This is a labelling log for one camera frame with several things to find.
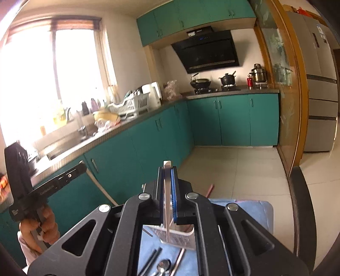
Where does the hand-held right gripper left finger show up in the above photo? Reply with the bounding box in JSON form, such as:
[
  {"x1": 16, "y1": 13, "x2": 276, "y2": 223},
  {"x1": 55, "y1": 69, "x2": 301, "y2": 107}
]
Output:
[{"x1": 28, "y1": 167, "x2": 166, "y2": 276}]

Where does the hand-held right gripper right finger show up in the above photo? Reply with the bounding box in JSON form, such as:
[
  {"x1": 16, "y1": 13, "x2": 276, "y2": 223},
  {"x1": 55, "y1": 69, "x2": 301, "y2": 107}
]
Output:
[{"x1": 170, "y1": 166, "x2": 310, "y2": 276}]

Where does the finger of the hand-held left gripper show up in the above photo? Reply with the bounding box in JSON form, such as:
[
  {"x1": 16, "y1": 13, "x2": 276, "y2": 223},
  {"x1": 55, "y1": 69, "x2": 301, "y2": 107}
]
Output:
[{"x1": 32, "y1": 162, "x2": 88, "y2": 200}]

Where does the white chopstick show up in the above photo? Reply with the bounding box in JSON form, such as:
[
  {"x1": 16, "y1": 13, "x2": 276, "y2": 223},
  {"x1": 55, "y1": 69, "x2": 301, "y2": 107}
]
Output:
[{"x1": 163, "y1": 160, "x2": 172, "y2": 244}]

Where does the white plastic utensil basket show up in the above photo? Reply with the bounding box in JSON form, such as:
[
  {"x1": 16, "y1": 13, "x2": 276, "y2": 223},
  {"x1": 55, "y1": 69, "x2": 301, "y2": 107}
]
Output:
[{"x1": 159, "y1": 224, "x2": 196, "y2": 252}]

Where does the black chopstick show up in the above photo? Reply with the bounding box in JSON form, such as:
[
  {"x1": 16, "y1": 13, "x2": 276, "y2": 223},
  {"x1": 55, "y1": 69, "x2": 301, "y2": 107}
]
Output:
[
  {"x1": 137, "y1": 248, "x2": 159, "y2": 276},
  {"x1": 142, "y1": 248, "x2": 162, "y2": 276}
]

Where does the person's left forearm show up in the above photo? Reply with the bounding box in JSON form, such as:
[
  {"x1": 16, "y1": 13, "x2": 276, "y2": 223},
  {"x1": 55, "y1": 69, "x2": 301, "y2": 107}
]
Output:
[{"x1": 17, "y1": 230, "x2": 51, "y2": 267}]

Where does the person's left hand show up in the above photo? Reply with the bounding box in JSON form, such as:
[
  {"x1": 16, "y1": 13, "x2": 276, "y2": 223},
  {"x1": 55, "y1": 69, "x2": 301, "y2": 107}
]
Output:
[{"x1": 18, "y1": 206, "x2": 59, "y2": 245}]

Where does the grey kitchen countertop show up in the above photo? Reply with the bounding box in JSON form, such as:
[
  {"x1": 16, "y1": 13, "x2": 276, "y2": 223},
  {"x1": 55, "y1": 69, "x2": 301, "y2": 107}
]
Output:
[{"x1": 0, "y1": 89, "x2": 280, "y2": 213}]

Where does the steel sink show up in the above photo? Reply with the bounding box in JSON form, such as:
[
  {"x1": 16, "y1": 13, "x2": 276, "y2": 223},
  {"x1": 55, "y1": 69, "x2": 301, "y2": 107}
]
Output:
[{"x1": 34, "y1": 130, "x2": 99, "y2": 160}]

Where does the wooden stick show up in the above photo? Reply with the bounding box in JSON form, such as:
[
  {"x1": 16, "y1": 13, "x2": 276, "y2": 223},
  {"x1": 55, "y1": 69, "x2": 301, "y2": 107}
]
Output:
[{"x1": 85, "y1": 170, "x2": 119, "y2": 207}]

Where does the steel faucet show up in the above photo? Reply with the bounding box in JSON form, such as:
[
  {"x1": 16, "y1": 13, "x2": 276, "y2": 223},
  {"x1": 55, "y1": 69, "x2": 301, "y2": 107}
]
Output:
[{"x1": 76, "y1": 110, "x2": 87, "y2": 139}]

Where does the teal base cabinet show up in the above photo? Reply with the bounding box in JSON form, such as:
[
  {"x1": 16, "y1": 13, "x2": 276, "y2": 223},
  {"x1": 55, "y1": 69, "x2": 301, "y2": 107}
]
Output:
[
  {"x1": 186, "y1": 93, "x2": 280, "y2": 147},
  {"x1": 0, "y1": 101, "x2": 196, "y2": 268}
]

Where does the yellow oil bottle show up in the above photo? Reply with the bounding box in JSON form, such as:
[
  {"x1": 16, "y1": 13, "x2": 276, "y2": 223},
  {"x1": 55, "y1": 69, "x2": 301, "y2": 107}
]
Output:
[{"x1": 53, "y1": 107, "x2": 67, "y2": 124}]

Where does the crumpled clear plastic wrap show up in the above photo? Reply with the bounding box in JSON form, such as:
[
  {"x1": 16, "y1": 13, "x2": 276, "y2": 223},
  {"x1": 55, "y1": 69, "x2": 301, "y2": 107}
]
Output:
[{"x1": 95, "y1": 119, "x2": 112, "y2": 131}]

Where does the pink chopstick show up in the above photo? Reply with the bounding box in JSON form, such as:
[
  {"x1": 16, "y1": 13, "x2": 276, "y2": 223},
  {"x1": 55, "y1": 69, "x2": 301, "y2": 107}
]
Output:
[
  {"x1": 169, "y1": 248, "x2": 184, "y2": 276},
  {"x1": 173, "y1": 249, "x2": 186, "y2": 276}
]

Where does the steel spoon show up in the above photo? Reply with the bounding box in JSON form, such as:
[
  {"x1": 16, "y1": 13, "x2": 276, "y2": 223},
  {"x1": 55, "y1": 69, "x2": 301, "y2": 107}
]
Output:
[{"x1": 154, "y1": 259, "x2": 172, "y2": 276}]

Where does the yellow plastic basin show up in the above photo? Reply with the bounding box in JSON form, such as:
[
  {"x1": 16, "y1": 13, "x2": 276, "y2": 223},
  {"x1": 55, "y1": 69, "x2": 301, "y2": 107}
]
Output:
[{"x1": 93, "y1": 111, "x2": 122, "y2": 125}]

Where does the blue cloth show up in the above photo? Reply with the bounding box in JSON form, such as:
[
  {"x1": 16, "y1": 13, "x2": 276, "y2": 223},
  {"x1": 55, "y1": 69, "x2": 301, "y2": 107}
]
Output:
[{"x1": 137, "y1": 199, "x2": 275, "y2": 276}]

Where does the white dish rack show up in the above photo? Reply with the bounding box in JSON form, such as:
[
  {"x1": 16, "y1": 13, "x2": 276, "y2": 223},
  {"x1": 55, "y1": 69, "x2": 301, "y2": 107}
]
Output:
[{"x1": 107, "y1": 94, "x2": 151, "y2": 119}]

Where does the white kitchen appliance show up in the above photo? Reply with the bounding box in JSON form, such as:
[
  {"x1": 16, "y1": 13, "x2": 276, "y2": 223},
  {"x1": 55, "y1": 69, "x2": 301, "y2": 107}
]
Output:
[{"x1": 141, "y1": 81, "x2": 163, "y2": 109}]

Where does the kitchen window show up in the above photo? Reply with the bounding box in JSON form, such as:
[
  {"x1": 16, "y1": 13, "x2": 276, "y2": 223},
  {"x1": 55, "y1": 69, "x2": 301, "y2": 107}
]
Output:
[{"x1": 0, "y1": 17, "x2": 118, "y2": 140}]

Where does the clear plastic bag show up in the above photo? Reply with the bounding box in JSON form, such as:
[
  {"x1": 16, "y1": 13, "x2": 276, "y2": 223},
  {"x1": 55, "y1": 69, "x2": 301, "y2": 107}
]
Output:
[{"x1": 162, "y1": 80, "x2": 184, "y2": 101}]

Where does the gas stove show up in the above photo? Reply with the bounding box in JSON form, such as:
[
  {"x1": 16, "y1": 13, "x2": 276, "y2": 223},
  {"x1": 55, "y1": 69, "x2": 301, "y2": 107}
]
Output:
[{"x1": 194, "y1": 85, "x2": 241, "y2": 95}]

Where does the black wok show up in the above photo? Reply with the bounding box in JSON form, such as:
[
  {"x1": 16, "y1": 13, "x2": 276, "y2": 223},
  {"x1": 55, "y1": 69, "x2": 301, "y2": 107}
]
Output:
[{"x1": 190, "y1": 73, "x2": 213, "y2": 90}]

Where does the black cooking pot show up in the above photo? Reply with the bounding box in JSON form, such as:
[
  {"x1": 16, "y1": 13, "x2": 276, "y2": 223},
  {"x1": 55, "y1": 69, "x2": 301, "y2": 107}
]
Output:
[{"x1": 218, "y1": 71, "x2": 238, "y2": 86}]

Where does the steel pot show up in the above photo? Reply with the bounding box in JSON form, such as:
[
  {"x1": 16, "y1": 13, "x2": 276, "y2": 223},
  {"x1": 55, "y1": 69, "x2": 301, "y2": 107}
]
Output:
[{"x1": 249, "y1": 63, "x2": 267, "y2": 83}]

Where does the black range hood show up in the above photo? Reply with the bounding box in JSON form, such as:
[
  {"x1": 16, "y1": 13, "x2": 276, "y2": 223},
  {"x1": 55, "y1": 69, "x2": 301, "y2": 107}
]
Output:
[{"x1": 171, "y1": 26, "x2": 240, "y2": 74}]

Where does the wooden framed glass sliding door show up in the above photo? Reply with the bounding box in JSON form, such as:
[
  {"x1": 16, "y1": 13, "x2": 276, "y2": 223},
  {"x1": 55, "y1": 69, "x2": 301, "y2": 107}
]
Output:
[{"x1": 249, "y1": 0, "x2": 304, "y2": 176}]

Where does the silver refrigerator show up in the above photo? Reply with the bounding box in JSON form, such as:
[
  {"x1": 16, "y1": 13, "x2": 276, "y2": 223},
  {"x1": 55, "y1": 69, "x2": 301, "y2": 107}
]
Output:
[{"x1": 285, "y1": 10, "x2": 340, "y2": 153}]

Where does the teal upper cabinet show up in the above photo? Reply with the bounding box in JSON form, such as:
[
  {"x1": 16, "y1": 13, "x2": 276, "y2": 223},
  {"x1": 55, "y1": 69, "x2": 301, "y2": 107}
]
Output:
[{"x1": 136, "y1": 0, "x2": 257, "y2": 47}]

